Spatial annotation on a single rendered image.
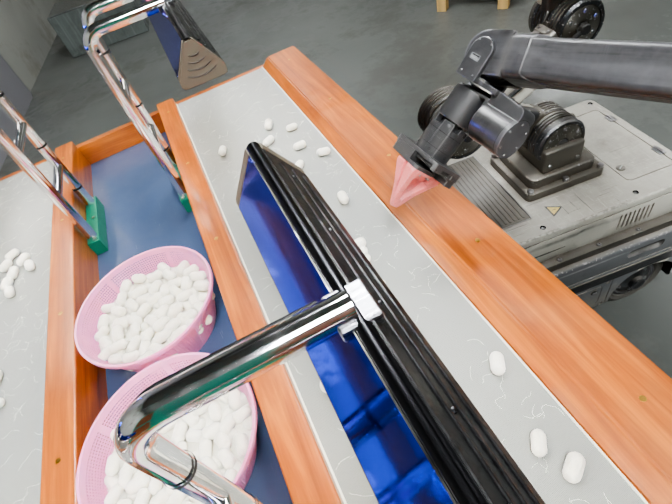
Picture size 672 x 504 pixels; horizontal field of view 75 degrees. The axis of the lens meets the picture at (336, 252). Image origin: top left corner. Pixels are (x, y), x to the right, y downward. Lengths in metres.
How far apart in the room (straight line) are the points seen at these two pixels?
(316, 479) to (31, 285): 0.79
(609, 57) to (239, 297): 0.62
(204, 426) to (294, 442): 0.17
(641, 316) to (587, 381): 1.04
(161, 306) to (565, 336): 0.68
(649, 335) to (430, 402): 1.42
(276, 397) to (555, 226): 0.81
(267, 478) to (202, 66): 0.64
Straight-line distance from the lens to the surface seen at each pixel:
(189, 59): 0.79
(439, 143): 0.68
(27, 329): 1.07
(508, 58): 0.66
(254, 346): 0.27
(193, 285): 0.89
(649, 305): 1.71
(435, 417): 0.25
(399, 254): 0.79
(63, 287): 1.05
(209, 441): 0.71
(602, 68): 0.61
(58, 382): 0.90
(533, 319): 0.69
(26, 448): 0.90
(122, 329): 0.92
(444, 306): 0.72
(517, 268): 0.74
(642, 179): 1.37
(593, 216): 1.25
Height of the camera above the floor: 1.34
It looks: 47 degrees down
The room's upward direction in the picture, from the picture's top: 19 degrees counter-clockwise
